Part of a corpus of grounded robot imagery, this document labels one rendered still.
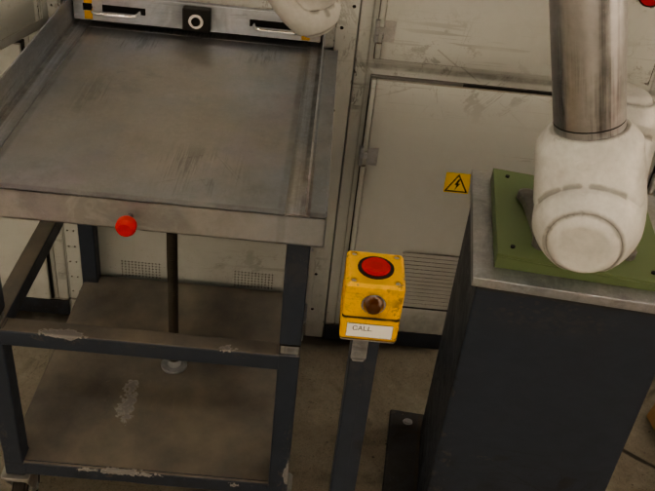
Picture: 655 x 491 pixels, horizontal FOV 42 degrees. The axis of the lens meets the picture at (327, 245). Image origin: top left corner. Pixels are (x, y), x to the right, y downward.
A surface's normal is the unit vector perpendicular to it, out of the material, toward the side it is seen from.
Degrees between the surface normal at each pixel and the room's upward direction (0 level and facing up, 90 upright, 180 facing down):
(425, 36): 90
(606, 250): 96
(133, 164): 0
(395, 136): 90
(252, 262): 90
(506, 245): 2
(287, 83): 0
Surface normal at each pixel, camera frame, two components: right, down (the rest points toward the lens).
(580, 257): -0.31, 0.59
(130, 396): 0.09, -0.81
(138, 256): -0.04, 0.57
